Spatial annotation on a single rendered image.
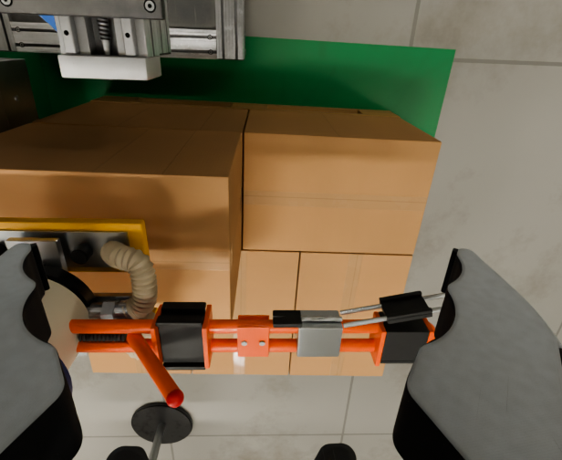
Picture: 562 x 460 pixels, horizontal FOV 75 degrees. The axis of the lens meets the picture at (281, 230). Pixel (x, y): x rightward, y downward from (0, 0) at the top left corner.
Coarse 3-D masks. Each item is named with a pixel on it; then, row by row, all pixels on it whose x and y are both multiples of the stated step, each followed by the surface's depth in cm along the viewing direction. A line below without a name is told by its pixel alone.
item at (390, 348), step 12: (384, 324) 58; (396, 324) 58; (408, 324) 58; (420, 324) 59; (372, 336) 61; (384, 336) 57; (396, 336) 57; (408, 336) 57; (420, 336) 57; (432, 336) 58; (384, 348) 58; (396, 348) 58; (408, 348) 58; (420, 348) 59; (384, 360) 59; (396, 360) 60; (408, 360) 60
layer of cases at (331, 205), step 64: (192, 128) 108; (256, 128) 113; (320, 128) 119; (384, 128) 125; (256, 192) 116; (320, 192) 117; (384, 192) 118; (256, 256) 127; (320, 256) 128; (384, 256) 129
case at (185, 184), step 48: (0, 144) 84; (48, 144) 86; (96, 144) 88; (144, 144) 90; (192, 144) 92; (240, 144) 105; (0, 192) 72; (48, 192) 72; (96, 192) 72; (144, 192) 73; (192, 192) 73; (240, 192) 111; (192, 240) 78; (240, 240) 118; (96, 288) 83; (192, 288) 84
